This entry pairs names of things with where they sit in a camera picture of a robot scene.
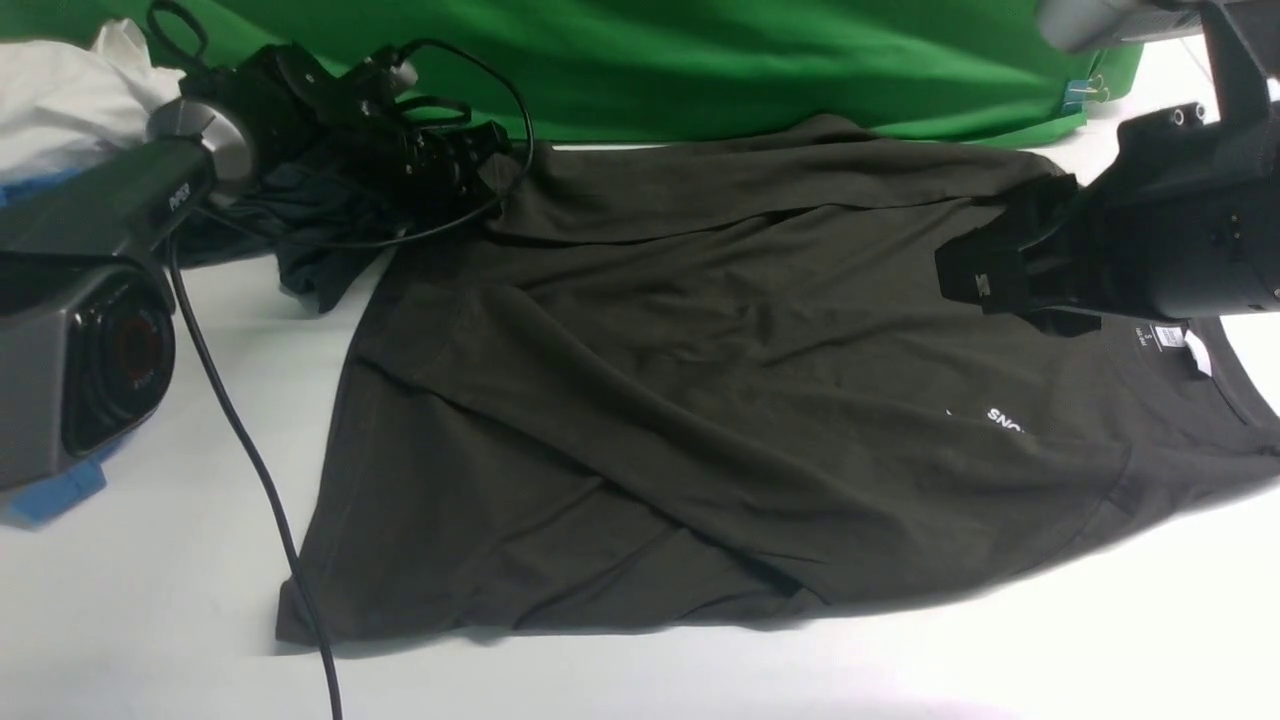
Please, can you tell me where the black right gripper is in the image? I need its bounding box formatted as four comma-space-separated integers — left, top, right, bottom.
934, 101, 1277, 336

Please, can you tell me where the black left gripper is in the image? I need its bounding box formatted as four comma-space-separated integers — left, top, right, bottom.
180, 44, 511, 217

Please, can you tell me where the dark gray long-sleeved shirt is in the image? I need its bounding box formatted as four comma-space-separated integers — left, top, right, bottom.
300, 115, 1277, 643

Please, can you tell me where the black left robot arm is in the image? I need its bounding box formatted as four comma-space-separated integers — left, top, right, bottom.
1, 40, 511, 489

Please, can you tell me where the dark teal crumpled shirt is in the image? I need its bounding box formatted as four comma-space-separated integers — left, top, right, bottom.
172, 165, 411, 314

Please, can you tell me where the white crumpled shirt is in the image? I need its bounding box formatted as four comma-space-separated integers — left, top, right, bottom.
1, 19, 186, 184

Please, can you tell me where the blue crumpled shirt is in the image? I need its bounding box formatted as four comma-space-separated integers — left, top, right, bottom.
1, 169, 127, 530

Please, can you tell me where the green backdrop cloth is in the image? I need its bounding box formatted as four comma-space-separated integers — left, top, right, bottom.
3, 1, 1143, 149

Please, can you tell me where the blue binder clip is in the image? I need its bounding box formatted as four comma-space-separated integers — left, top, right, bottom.
1061, 76, 1111, 115

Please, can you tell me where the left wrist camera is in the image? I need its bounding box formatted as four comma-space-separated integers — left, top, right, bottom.
343, 45, 419, 111

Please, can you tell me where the black camera cable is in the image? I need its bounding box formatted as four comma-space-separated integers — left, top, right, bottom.
145, 0, 536, 720

